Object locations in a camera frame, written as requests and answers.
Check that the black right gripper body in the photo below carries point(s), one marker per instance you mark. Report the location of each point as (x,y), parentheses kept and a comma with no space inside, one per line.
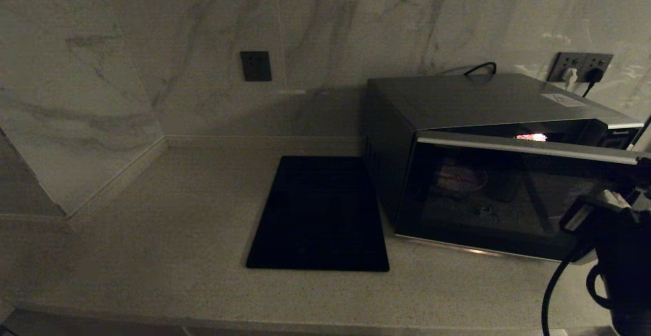
(608,219)

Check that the dark glass microwave door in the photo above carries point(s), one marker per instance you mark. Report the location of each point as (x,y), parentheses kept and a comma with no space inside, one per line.
(508,214)

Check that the purple plate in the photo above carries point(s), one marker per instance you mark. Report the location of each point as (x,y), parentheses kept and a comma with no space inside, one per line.
(460,178)

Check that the silver microwave oven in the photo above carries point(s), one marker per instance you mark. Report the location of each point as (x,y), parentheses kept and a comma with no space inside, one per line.
(457,102)

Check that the white label sticker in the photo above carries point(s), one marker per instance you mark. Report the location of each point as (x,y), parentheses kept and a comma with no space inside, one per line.
(563,99)

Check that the black power plug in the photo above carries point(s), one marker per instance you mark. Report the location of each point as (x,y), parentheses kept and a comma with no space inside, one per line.
(593,74)

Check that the white power plug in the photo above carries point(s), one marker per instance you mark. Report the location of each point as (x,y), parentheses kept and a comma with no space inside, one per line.
(569,75)

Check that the black induction cooktop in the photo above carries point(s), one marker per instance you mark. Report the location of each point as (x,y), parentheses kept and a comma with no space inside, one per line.
(315,214)

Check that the dark double wall socket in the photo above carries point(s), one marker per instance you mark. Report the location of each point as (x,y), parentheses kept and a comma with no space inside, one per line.
(580,61)

